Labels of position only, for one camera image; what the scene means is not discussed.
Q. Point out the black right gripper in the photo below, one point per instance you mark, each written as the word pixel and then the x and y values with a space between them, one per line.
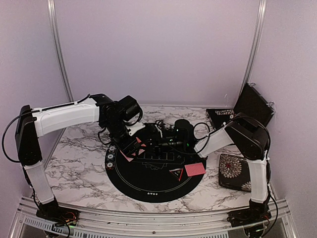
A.
pixel 156 142

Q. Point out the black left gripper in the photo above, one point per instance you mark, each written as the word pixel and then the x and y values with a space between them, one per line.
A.
pixel 124 146

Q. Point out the grey chip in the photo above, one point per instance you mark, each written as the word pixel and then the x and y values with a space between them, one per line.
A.
pixel 112 149

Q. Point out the red card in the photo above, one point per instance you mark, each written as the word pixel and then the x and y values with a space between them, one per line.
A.
pixel 195 169

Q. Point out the red triangle all-in marker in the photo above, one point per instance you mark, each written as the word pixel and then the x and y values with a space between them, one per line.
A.
pixel 177 173

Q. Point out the green chip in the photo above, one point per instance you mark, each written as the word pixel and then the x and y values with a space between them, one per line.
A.
pixel 109 158

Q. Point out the red playing card deck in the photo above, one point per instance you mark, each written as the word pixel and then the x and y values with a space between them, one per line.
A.
pixel 138 148

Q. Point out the red chip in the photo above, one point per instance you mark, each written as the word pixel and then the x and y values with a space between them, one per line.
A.
pixel 109 166

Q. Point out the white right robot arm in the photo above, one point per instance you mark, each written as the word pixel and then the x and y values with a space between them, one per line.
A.
pixel 251 138

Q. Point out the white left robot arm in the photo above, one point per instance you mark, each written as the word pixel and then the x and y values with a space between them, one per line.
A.
pixel 39 130

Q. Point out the round black poker mat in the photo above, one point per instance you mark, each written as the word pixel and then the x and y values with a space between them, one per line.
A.
pixel 147 177

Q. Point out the floral patterned pouch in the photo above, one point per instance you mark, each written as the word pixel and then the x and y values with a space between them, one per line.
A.
pixel 233 173

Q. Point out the black poker chip case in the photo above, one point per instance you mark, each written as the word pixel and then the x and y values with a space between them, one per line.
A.
pixel 250 103

